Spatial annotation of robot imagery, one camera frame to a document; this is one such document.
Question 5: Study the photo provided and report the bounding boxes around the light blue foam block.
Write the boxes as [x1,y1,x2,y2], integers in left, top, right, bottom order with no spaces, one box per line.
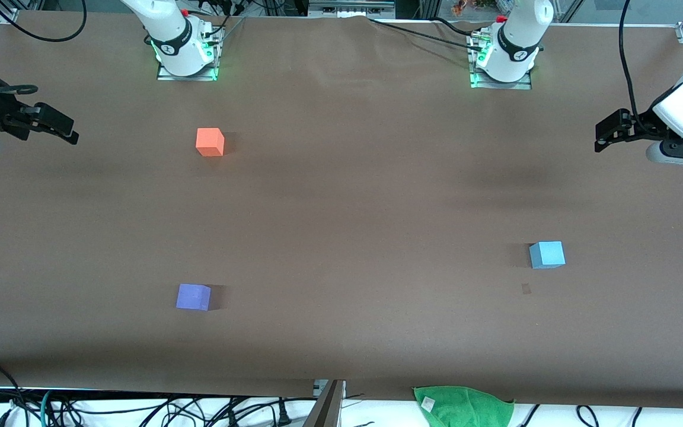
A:
[529,241,566,270]

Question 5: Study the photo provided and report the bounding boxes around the orange foam block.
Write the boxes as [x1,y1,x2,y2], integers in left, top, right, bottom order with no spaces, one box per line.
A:
[196,128,225,157]

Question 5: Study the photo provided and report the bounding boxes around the purple foam block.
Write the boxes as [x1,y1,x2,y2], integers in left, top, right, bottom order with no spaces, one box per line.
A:
[175,283,212,311]

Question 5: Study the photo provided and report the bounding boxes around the brown table cover sheet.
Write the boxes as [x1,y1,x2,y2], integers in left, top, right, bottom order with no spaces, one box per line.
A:
[0,11,683,410]

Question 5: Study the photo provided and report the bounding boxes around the green microfibre cloth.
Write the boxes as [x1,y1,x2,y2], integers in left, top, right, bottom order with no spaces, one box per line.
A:
[413,385,515,427]

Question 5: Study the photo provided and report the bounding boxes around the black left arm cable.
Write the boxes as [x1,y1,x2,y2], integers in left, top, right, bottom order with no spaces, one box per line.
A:
[618,0,646,128]

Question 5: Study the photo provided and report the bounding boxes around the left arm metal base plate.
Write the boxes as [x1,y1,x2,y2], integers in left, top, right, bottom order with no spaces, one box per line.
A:
[468,30,533,90]

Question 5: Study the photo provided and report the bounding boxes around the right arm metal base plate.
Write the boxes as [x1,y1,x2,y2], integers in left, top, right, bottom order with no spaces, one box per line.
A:
[157,24,220,81]

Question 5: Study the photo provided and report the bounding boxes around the short black table cable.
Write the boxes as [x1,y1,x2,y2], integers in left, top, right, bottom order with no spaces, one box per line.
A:
[432,16,480,37]

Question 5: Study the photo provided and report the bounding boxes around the long black table cable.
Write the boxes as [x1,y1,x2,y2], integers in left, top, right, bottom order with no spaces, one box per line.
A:
[368,17,486,53]

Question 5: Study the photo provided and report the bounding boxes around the teal cable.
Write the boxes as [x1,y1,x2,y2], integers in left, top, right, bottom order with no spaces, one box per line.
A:
[38,388,58,427]

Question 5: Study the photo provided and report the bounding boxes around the metal rail fixture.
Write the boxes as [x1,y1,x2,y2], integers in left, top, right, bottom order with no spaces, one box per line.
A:
[308,0,397,20]

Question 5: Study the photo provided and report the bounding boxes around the tangled black cables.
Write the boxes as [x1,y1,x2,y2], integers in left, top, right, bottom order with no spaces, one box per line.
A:
[51,396,318,427]

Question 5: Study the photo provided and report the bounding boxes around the aluminium profile post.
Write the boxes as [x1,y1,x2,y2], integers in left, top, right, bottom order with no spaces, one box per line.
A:
[302,380,346,427]

